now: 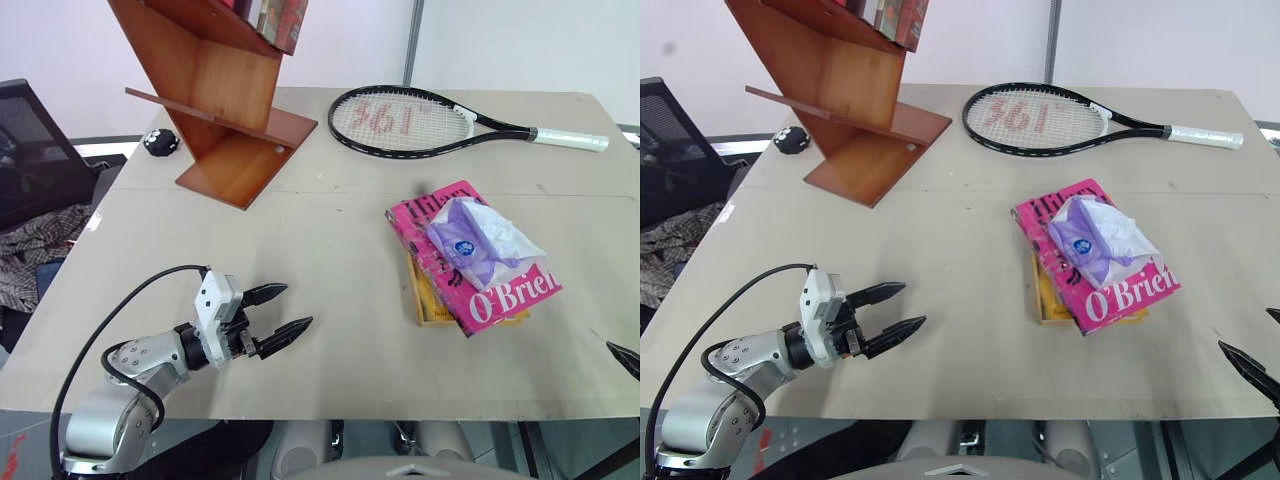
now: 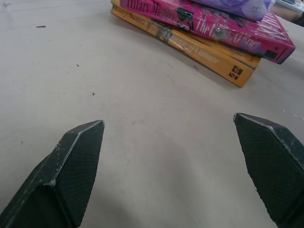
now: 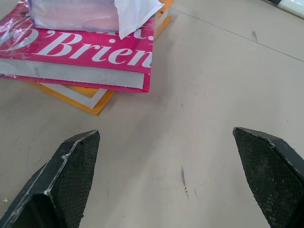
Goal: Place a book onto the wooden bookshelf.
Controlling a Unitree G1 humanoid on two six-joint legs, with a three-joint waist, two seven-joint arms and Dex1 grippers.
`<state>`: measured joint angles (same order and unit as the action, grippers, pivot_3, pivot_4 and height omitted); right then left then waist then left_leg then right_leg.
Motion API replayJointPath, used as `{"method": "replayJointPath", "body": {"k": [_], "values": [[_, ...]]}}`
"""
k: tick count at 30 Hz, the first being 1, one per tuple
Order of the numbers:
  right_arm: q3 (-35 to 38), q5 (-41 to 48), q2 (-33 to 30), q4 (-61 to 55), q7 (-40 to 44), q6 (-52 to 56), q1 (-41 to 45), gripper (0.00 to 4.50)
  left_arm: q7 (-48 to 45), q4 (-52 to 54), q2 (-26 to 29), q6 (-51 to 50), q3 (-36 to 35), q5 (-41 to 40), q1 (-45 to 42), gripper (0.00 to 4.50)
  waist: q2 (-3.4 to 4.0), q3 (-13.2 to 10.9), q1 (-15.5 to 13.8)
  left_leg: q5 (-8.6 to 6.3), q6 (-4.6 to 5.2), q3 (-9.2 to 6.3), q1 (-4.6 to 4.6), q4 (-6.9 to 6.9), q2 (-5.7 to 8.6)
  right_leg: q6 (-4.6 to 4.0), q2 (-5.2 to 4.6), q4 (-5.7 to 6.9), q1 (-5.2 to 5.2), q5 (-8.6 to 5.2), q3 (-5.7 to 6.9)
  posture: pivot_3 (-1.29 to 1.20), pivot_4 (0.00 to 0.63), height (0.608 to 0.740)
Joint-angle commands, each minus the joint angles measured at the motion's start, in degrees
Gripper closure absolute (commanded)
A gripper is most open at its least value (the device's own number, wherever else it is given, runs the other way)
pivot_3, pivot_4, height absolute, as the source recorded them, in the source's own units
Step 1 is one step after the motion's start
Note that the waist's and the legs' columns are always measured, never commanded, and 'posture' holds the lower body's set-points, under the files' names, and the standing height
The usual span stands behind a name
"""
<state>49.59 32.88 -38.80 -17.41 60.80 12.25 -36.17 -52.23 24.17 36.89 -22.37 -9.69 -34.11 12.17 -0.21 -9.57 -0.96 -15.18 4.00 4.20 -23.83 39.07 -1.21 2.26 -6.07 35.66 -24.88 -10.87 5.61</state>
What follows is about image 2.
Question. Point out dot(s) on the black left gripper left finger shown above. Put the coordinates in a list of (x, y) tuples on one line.
[(71, 175)]

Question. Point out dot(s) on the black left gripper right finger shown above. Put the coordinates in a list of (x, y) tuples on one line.
[(273, 166)]

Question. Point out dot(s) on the yellow Hilary Mantel book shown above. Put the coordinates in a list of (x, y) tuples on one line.
[(206, 55)]

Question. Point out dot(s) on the pink Hilary Mantel book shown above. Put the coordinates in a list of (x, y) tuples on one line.
[(237, 26)]

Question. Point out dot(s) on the purple packet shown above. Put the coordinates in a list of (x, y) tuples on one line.
[(237, 7)]

